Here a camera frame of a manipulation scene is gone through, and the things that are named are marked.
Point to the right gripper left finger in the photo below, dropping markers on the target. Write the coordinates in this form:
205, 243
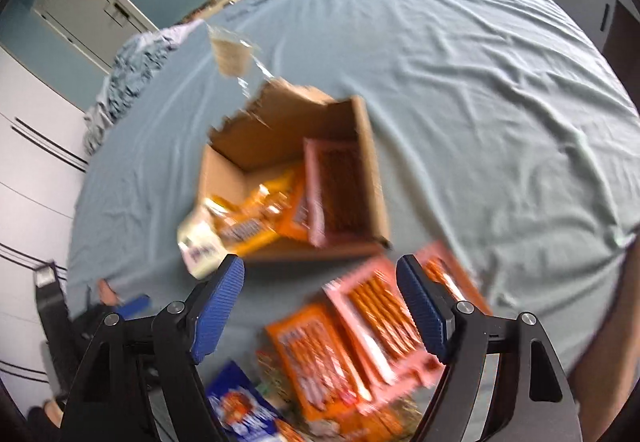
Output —
109, 400

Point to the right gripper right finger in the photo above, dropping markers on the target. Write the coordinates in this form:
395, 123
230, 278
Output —
531, 399

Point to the blue noodle snack bag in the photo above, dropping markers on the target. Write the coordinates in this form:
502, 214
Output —
243, 412

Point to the pink spicy stick packet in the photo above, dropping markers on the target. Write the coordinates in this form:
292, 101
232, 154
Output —
382, 332

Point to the orange snack packet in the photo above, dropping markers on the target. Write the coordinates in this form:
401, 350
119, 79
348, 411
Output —
324, 376

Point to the large clear spicy strip bag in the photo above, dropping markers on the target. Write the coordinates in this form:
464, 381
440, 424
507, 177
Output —
393, 422

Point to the bare left foot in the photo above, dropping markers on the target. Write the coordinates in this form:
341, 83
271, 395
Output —
106, 294

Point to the yellow white snack bag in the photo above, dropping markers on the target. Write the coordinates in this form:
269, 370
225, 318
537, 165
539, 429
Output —
217, 227

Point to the cardboard box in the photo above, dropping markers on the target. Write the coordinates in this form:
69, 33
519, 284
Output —
266, 137

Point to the pink packet in box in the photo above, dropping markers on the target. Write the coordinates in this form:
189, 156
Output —
338, 211

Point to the crumpled blue blanket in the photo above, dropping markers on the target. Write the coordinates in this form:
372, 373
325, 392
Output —
135, 65

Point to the light blue bed sheet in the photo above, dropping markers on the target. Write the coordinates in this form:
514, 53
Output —
500, 129

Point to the clear plastic bag with crumbs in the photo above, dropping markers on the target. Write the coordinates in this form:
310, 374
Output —
239, 60

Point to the white door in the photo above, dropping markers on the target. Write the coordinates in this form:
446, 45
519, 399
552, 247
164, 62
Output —
96, 28

